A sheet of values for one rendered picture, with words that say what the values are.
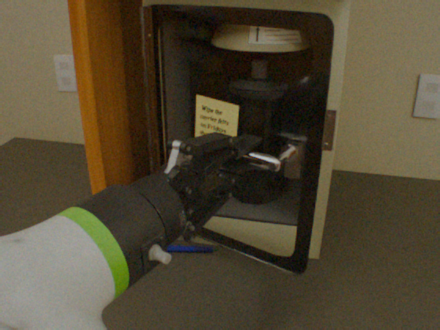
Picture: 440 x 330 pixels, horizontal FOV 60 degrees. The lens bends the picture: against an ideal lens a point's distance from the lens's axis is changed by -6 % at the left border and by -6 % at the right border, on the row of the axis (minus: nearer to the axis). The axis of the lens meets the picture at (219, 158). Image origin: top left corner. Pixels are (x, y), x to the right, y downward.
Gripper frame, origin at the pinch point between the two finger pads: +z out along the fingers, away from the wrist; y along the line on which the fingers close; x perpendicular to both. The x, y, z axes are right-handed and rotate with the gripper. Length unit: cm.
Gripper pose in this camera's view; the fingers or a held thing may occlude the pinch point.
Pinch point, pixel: (240, 153)
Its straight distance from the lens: 55.5
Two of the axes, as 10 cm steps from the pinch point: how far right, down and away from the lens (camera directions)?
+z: 5.5, -3.5, 7.5
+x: -8.3, -2.4, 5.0
